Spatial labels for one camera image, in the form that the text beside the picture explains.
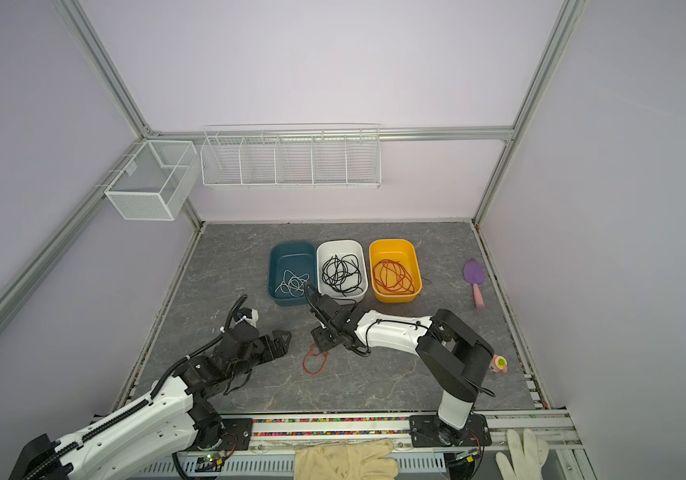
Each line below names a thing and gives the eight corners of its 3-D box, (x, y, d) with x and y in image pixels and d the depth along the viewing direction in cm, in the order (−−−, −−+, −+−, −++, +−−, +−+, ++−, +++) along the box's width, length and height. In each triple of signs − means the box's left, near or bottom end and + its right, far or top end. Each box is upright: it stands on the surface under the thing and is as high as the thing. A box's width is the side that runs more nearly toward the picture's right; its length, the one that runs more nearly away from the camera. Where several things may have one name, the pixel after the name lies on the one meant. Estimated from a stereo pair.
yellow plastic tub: (371, 304, 99) (372, 294, 94) (369, 249, 115) (370, 238, 110) (421, 304, 99) (424, 294, 94) (412, 249, 115) (414, 238, 110)
